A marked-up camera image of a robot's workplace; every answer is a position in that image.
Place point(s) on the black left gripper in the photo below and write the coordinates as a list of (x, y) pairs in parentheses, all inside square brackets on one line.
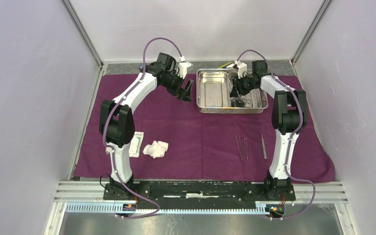
[(184, 95)]

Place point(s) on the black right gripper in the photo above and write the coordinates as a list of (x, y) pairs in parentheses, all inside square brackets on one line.
[(237, 89)]

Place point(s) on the metal mesh instrument tray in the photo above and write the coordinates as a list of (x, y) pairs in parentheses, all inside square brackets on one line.
[(232, 110)]

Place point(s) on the white gauze wad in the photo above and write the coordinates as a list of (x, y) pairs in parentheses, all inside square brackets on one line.
[(156, 150)]

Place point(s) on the steel needle holder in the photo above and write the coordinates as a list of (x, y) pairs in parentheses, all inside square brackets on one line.
[(239, 146)]

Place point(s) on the thin curved steel tweezers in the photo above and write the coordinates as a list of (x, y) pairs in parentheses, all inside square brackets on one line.
[(246, 147)]

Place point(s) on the steel forceps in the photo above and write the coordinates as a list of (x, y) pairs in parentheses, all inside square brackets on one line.
[(263, 147)]

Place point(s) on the suture packet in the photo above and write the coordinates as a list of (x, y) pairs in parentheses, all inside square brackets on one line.
[(135, 144)]

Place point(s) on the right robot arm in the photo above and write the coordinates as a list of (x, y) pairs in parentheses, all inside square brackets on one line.
[(288, 117)]

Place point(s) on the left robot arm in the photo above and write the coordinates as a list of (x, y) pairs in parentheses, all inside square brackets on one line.
[(116, 123)]

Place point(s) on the steel surgical scissors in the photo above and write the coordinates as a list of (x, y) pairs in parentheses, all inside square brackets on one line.
[(242, 102)]

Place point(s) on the steel right inner pan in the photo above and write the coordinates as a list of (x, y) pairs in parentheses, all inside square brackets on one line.
[(253, 95)]

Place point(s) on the steel pan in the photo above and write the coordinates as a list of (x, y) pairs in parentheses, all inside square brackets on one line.
[(213, 89), (253, 95)]

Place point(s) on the steel left inner pan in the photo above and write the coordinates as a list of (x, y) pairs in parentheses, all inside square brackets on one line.
[(213, 89)]

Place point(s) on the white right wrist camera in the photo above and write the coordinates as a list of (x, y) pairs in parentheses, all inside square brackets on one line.
[(240, 67)]

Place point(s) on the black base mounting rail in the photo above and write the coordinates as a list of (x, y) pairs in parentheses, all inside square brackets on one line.
[(214, 192)]

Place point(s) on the aluminium corner frame rail right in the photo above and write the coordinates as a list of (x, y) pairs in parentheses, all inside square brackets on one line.
[(311, 30)]

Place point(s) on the aluminium corner frame rail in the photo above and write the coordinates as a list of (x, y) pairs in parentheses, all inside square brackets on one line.
[(311, 30), (82, 31)]

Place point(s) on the aluminium corner frame rail left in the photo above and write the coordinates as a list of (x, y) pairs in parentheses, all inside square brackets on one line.
[(82, 31)]

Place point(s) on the aluminium front frame rail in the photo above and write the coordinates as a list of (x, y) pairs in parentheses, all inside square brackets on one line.
[(87, 196)]

